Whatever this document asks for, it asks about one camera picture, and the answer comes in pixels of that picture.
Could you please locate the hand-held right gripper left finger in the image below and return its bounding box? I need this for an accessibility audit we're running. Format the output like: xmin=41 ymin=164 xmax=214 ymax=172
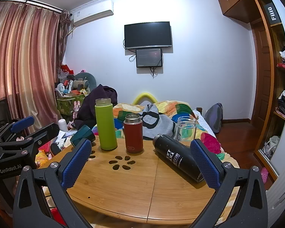
xmin=13 ymin=138 xmax=96 ymax=228

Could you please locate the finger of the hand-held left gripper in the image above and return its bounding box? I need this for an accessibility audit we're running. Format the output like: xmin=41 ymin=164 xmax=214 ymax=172
xmin=0 ymin=123 xmax=60 ymax=153
xmin=0 ymin=116 xmax=35 ymax=143

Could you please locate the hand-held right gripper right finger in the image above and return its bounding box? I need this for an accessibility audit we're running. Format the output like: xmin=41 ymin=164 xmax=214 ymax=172
xmin=188 ymin=138 xmax=268 ymax=228

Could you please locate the dark teal cup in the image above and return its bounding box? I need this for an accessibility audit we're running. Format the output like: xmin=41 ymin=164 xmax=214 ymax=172
xmin=70 ymin=125 xmax=96 ymax=148

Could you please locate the black thermos cup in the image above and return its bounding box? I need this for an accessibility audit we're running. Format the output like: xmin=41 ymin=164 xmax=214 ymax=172
xmin=153 ymin=134 xmax=206 ymax=183

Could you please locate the clear glass cup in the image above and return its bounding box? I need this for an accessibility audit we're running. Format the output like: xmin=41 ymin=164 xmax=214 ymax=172
xmin=175 ymin=116 xmax=197 ymax=143

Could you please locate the red thermos cup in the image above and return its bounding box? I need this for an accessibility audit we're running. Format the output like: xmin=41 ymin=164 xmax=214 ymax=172
xmin=123 ymin=113 xmax=143 ymax=153

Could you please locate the white plastic bottle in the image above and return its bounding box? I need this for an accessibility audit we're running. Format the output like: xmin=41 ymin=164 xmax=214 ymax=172
xmin=58 ymin=119 xmax=68 ymax=132

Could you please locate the red plush cloth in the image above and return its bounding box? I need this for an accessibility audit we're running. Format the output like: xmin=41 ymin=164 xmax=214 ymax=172
xmin=200 ymin=132 xmax=222 ymax=154

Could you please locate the black office chair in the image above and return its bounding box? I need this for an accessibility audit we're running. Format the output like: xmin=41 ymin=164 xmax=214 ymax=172
xmin=0 ymin=98 xmax=17 ymax=136

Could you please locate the green storage basket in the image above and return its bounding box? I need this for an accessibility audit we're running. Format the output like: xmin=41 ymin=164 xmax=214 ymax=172
xmin=56 ymin=93 xmax=86 ymax=118

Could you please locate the pink bunny toy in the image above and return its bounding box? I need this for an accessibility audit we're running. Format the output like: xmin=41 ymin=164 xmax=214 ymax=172
xmin=72 ymin=101 xmax=82 ymax=118

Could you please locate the green bottle with clear lid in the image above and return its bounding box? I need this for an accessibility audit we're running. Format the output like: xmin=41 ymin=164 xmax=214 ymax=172
xmin=95 ymin=98 xmax=118 ymax=151

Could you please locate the grey backpack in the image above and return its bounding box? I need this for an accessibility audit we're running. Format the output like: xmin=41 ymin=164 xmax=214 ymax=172
xmin=204 ymin=103 xmax=224 ymax=134

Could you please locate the dark purple jacket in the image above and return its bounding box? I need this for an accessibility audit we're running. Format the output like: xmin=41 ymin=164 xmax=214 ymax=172
xmin=74 ymin=84 xmax=119 ymax=130

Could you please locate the pink striped curtain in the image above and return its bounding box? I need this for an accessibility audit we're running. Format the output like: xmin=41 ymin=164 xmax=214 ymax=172
xmin=0 ymin=1 xmax=71 ymax=135

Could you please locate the grey sweater black print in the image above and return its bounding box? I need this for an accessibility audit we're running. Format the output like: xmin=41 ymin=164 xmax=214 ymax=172
xmin=140 ymin=103 xmax=175 ymax=140

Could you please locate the colourful patchwork blanket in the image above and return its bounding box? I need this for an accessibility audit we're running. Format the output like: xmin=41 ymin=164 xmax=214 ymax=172
xmin=92 ymin=101 xmax=240 ymax=169

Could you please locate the red bag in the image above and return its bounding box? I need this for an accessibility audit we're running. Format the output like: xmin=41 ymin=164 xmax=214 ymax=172
xmin=60 ymin=64 xmax=74 ymax=76

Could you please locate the grey plush toy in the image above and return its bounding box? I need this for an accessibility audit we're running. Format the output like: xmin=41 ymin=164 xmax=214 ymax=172
xmin=73 ymin=72 xmax=97 ymax=91

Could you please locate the grey bag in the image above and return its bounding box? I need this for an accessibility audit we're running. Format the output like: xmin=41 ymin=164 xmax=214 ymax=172
xmin=262 ymin=135 xmax=280 ymax=154

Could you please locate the white wardrobe sliding door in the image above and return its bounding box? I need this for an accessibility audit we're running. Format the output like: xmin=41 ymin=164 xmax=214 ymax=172
xmin=265 ymin=0 xmax=285 ymax=228

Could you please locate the yellow curved pillow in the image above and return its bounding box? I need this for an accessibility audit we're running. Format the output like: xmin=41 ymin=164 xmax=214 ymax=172
xmin=132 ymin=93 xmax=160 ymax=105

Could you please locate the wooden wardrobe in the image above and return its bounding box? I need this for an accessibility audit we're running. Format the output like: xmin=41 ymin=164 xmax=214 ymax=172
xmin=217 ymin=0 xmax=285 ymax=184

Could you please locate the white air conditioner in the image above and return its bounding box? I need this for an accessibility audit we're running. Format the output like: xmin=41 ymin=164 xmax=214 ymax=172
xmin=70 ymin=0 xmax=115 ymax=27

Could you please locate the black storage box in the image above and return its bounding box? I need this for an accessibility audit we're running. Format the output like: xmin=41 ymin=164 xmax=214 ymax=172
xmin=263 ymin=1 xmax=282 ymax=27

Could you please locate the small black wall monitor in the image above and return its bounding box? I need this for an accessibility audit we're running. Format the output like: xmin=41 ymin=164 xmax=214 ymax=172
xmin=135 ymin=48 xmax=163 ymax=68

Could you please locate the black wall television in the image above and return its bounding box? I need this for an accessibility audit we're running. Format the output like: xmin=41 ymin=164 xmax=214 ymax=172
xmin=124 ymin=21 xmax=173 ymax=50

